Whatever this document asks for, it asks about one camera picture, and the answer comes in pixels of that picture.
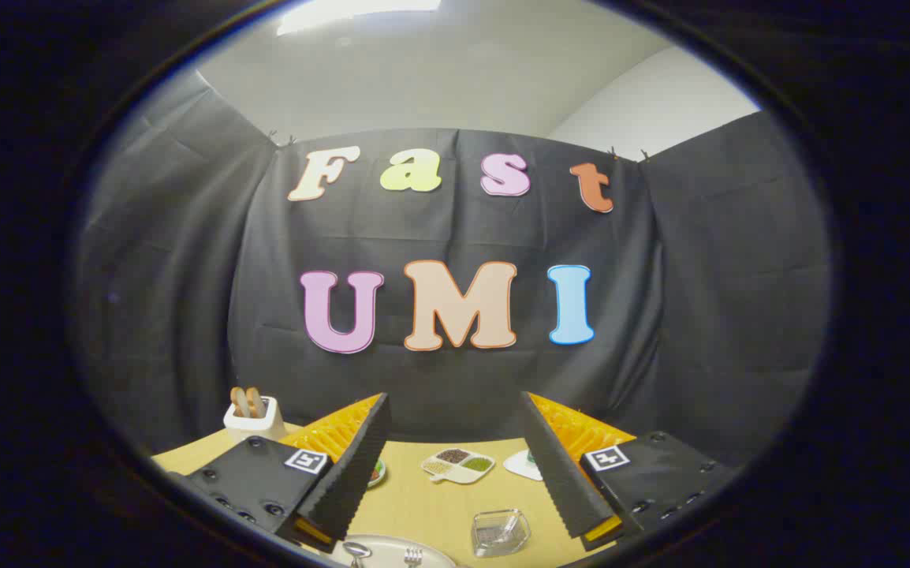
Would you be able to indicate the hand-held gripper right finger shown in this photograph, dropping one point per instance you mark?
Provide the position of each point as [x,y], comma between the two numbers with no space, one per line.
[561,481]

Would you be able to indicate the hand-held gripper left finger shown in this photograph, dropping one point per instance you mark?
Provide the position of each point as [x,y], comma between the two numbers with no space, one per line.
[344,481]

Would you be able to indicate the metal spoon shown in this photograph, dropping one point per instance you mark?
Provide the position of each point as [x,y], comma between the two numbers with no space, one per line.
[356,549]

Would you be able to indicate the pale green food plate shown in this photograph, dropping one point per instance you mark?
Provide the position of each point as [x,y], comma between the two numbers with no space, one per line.
[377,473]

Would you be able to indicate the white coaster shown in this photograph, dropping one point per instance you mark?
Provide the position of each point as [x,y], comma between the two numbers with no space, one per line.
[520,465]

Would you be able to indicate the large white plate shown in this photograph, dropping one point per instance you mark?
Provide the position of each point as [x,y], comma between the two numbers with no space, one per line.
[384,554]

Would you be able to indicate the white divided bean dish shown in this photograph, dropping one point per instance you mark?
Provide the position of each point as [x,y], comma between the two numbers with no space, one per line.
[463,476]

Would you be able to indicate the white toaster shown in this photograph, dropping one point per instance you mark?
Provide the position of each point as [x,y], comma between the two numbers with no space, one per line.
[254,431]

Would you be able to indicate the toast slice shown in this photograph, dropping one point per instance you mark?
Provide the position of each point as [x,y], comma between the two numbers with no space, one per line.
[239,402]
[256,401]

